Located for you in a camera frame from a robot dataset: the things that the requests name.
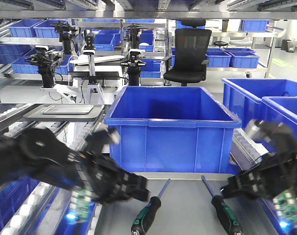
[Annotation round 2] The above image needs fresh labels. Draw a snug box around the black office chair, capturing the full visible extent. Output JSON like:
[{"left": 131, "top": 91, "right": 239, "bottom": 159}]
[{"left": 163, "top": 19, "right": 212, "bottom": 86}]

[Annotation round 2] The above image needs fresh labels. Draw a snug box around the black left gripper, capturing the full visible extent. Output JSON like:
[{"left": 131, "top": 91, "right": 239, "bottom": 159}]
[{"left": 72, "top": 128, "right": 150, "bottom": 224}]

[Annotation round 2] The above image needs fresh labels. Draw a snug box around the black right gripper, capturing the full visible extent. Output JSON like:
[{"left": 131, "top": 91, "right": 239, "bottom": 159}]
[{"left": 220, "top": 153, "right": 297, "bottom": 233}]

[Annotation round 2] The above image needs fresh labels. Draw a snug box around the white robot station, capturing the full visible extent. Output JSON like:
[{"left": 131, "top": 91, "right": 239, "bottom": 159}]
[{"left": 25, "top": 23, "right": 146, "bottom": 104}]

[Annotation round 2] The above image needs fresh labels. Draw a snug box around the far grey tray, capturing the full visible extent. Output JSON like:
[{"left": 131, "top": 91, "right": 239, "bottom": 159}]
[{"left": 23, "top": 104, "right": 105, "bottom": 122}]

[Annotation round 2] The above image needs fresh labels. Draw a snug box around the grey metal tray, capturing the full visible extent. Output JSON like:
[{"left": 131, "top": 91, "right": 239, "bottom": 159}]
[{"left": 94, "top": 172, "right": 277, "bottom": 235}]

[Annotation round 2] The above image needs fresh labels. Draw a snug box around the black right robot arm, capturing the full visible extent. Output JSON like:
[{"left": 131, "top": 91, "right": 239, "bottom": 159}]
[{"left": 221, "top": 119, "right": 297, "bottom": 235}]

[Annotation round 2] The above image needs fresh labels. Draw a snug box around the large blue plastic bin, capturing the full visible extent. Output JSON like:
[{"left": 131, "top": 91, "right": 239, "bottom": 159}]
[{"left": 104, "top": 86, "right": 242, "bottom": 173}]

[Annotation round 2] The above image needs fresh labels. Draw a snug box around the blue bin far right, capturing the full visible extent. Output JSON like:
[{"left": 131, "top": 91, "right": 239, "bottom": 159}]
[{"left": 222, "top": 78, "right": 297, "bottom": 128}]

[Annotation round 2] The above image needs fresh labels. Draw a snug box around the blue bin at right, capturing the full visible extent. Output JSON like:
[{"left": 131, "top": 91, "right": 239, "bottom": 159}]
[{"left": 262, "top": 96, "right": 297, "bottom": 139}]

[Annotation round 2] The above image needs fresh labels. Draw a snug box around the far small metal tray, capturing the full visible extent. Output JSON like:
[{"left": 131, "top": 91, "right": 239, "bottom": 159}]
[{"left": 42, "top": 105, "right": 93, "bottom": 115}]

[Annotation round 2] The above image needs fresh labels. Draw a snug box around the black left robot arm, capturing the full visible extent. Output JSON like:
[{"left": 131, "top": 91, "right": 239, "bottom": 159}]
[{"left": 0, "top": 128, "right": 149, "bottom": 222}]

